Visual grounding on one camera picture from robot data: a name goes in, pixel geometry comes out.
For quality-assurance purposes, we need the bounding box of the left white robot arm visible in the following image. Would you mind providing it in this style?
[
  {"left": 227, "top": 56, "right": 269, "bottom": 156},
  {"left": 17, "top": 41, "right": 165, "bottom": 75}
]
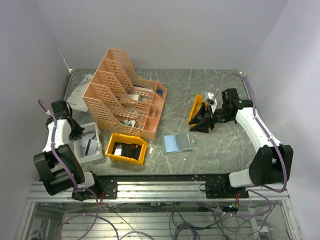
[{"left": 33, "top": 99, "right": 102, "bottom": 201}]

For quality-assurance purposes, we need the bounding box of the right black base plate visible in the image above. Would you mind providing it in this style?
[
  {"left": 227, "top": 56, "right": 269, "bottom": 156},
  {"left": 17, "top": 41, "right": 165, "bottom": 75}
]
[{"left": 199, "top": 182, "right": 249, "bottom": 199}]

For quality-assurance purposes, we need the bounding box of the yellow bin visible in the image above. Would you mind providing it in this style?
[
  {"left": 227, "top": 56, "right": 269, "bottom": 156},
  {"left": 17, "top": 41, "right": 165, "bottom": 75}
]
[
  {"left": 105, "top": 133, "right": 148, "bottom": 165},
  {"left": 188, "top": 94, "right": 203, "bottom": 122}
]

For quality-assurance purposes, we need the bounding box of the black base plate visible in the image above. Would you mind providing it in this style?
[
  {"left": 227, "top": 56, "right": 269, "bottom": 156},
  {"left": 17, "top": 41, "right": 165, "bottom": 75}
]
[
  {"left": 199, "top": 182, "right": 249, "bottom": 199},
  {"left": 71, "top": 174, "right": 118, "bottom": 200}
]

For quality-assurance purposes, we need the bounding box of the silver clip in organizer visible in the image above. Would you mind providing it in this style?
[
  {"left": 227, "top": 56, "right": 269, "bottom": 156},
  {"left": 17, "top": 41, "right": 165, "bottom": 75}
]
[{"left": 122, "top": 119, "right": 136, "bottom": 127}]

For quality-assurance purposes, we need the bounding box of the black credit card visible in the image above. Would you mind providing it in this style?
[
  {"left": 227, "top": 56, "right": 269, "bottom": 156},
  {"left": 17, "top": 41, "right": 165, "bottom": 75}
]
[{"left": 176, "top": 132, "right": 192, "bottom": 151}]

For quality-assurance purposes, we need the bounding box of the white paper sheet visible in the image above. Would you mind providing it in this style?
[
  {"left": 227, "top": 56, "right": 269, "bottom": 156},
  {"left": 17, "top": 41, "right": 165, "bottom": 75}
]
[{"left": 66, "top": 74, "right": 94, "bottom": 113}]

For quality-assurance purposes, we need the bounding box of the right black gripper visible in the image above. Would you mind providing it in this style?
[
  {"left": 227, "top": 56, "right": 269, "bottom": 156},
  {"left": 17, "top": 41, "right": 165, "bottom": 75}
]
[{"left": 188, "top": 102, "right": 234, "bottom": 133}]

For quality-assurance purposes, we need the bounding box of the aluminium rail frame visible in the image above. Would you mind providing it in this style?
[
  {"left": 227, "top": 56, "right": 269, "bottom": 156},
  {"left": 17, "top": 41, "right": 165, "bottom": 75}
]
[{"left": 16, "top": 175, "right": 302, "bottom": 240}]

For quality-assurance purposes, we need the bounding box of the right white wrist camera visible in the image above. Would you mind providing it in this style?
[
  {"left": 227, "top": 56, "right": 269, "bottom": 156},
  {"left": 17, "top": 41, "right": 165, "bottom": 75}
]
[{"left": 204, "top": 92, "right": 218, "bottom": 114}]

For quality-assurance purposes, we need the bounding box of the blue cylinder in organizer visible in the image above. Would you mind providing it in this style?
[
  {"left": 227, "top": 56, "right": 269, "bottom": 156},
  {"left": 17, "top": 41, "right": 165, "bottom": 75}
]
[{"left": 157, "top": 89, "right": 163, "bottom": 97}]

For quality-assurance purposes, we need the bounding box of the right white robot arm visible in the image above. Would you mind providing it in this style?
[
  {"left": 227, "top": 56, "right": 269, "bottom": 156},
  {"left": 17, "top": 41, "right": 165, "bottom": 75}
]
[{"left": 188, "top": 88, "right": 294, "bottom": 198}]

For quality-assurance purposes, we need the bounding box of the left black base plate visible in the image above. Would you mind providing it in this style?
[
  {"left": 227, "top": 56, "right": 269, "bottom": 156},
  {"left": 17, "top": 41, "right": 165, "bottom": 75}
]
[{"left": 71, "top": 174, "right": 118, "bottom": 200}]

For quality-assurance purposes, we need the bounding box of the white bin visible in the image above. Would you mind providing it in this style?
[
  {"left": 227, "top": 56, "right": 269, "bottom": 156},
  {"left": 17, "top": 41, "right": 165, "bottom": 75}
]
[{"left": 73, "top": 122, "right": 104, "bottom": 165}]

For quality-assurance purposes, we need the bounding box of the pink file organizer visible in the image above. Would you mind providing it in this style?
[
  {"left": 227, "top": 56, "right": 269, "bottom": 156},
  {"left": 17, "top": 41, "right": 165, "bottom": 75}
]
[{"left": 82, "top": 48, "right": 168, "bottom": 140}]

